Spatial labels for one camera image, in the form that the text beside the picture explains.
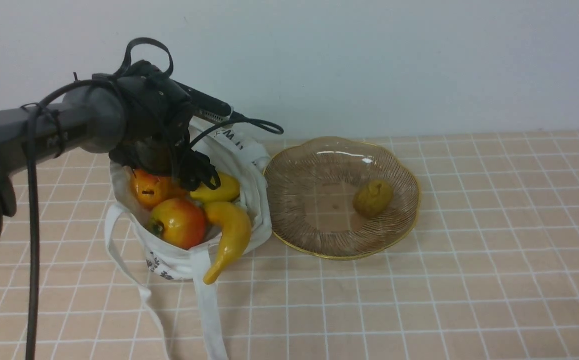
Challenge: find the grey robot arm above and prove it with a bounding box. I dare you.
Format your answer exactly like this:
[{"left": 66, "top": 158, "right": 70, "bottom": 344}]
[{"left": 0, "top": 60, "right": 233, "bottom": 235}]

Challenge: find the red yellow apple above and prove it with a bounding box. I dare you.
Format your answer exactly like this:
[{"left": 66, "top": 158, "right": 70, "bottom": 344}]
[{"left": 146, "top": 198, "right": 208, "bottom": 250}]

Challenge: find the yellow lemon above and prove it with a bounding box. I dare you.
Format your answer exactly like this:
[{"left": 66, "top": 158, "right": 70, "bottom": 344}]
[{"left": 189, "top": 171, "right": 240, "bottom": 204}]

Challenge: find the yellow banana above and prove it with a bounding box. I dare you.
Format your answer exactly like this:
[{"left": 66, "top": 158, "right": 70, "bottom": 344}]
[{"left": 203, "top": 202, "right": 252, "bottom": 286}]

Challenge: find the amber glass fruit plate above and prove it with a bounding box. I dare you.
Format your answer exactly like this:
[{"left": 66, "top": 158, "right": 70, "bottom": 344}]
[{"left": 264, "top": 136, "right": 422, "bottom": 261}]

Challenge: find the orange red pear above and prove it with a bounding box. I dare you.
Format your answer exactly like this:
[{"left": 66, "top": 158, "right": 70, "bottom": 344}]
[{"left": 129, "top": 169, "right": 188, "bottom": 211}]

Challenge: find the white canvas tote bag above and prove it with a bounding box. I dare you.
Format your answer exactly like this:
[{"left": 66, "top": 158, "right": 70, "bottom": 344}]
[{"left": 104, "top": 129, "right": 272, "bottom": 360}]

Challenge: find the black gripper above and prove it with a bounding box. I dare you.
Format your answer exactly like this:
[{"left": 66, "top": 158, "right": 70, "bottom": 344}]
[{"left": 109, "top": 60, "right": 220, "bottom": 192}]

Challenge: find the black cable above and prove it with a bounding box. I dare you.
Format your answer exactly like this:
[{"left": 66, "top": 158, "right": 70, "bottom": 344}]
[{"left": 22, "top": 37, "right": 285, "bottom": 360}]

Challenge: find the olive green small fruit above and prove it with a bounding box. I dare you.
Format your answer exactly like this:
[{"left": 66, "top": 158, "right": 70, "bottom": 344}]
[{"left": 352, "top": 178, "right": 395, "bottom": 219}]

